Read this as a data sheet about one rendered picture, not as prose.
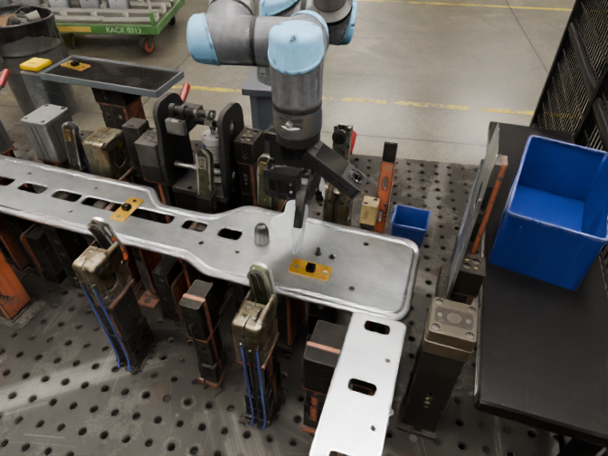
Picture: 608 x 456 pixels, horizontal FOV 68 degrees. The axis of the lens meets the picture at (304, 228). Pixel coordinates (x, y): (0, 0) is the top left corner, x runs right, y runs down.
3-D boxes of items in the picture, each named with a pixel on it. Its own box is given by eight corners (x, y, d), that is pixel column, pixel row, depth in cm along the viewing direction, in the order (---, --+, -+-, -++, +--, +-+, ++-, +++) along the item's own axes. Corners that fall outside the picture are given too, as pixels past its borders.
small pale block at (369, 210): (349, 310, 121) (361, 204, 96) (352, 300, 123) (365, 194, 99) (362, 314, 120) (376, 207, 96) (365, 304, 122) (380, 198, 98)
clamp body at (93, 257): (107, 366, 108) (53, 268, 85) (136, 327, 117) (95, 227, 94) (140, 377, 106) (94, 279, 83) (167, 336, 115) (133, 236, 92)
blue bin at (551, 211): (485, 262, 88) (505, 212, 80) (511, 181, 108) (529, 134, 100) (577, 293, 83) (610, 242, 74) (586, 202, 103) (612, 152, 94)
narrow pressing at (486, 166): (441, 310, 84) (493, 153, 61) (447, 267, 92) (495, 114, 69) (445, 310, 83) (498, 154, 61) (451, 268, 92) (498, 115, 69)
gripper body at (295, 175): (280, 175, 83) (276, 114, 75) (325, 183, 80) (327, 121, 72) (264, 199, 77) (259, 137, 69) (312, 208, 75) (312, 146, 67)
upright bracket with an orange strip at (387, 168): (362, 301, 123) (383, 142, 90) (363, 298, 124) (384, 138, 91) (372, 304, 122) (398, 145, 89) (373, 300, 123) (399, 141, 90)
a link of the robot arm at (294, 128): (327, 96, 69) (312, 121, 64) (327, 123, 73) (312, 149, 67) (282, 90, 71) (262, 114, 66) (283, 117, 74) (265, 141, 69)
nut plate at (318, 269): (288, 271, 91) (287, 267, 90) (294, 259, 93) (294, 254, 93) (327, 281, 89) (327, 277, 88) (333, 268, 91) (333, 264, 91)
